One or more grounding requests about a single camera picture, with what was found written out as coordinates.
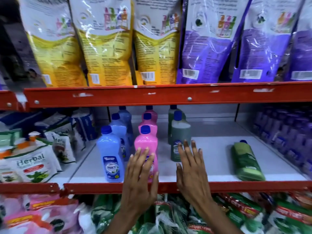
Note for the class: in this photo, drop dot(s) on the person's left hand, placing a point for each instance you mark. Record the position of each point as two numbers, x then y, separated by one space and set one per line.
137 187

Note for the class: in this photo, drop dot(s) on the person's right hand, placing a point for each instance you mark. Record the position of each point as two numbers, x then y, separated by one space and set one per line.
191 177

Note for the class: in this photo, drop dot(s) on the person's right little finger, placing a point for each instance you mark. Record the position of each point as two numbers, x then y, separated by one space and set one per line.
200 158

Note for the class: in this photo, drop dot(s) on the person's right thumb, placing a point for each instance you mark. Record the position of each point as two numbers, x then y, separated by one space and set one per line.
179 175

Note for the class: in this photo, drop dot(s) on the person's left little finger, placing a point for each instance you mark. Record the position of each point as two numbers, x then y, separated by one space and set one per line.
131 163

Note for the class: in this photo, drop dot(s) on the person's right middle finger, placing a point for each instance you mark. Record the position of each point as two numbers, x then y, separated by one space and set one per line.
188 151

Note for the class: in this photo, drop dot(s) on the person's left middle finger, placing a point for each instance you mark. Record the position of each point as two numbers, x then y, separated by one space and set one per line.
145 157

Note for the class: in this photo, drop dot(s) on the person's left thumb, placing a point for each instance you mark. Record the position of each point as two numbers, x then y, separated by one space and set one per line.
156 181

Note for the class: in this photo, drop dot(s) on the person's left forearm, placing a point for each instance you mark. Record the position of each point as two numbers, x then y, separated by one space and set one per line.
124 222

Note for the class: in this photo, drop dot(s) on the person's right forearm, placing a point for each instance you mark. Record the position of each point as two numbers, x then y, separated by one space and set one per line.
217 219

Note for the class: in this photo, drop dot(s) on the white shelf board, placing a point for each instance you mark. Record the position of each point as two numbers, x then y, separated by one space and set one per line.
214 153

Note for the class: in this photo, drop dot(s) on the pink cleaner bottle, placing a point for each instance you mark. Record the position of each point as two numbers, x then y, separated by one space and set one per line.
150 112
148 121
145 141

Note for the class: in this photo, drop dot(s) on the green cleaner bottle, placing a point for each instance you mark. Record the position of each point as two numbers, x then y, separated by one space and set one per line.
180 130
247 162
170 119

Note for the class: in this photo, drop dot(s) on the blue cleaner bottle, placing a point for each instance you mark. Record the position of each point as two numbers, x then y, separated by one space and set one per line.
125 116
109 155
119 130

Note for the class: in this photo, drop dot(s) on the long red shelf beam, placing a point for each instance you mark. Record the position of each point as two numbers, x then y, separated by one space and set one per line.
146 96
243 186

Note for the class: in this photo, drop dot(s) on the pile of blue white pouches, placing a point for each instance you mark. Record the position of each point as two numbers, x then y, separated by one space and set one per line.
78 124

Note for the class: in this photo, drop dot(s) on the small white leaf-print pouch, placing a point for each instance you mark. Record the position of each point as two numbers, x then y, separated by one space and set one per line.
62 148

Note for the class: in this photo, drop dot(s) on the row of purple bottles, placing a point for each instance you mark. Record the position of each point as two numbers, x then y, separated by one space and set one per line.
287 136

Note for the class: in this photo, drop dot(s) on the pile of red green pouches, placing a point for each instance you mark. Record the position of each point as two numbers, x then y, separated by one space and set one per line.
275 214

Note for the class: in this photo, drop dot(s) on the white pouch with green leaves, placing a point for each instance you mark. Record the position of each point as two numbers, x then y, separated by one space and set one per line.
34 168

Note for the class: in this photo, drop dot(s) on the purple and white refill pouch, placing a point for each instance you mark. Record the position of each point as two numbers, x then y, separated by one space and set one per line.
207 51
263 48
302 53

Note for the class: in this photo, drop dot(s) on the yellow and white refill pouch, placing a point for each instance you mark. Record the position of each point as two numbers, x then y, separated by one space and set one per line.
104 53
157 53
56 53

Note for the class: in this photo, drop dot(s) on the pile of pink pouches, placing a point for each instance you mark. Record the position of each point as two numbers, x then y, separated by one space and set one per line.
39 214

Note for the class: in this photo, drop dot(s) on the short red shelf beam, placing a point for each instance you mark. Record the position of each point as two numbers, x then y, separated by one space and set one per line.
26 188
8 101

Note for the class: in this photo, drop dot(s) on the white pouch with orange pump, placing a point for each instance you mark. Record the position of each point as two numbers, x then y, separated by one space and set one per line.
24 143

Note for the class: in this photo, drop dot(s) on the dark pouch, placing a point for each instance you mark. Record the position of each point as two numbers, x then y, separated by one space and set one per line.
17 51

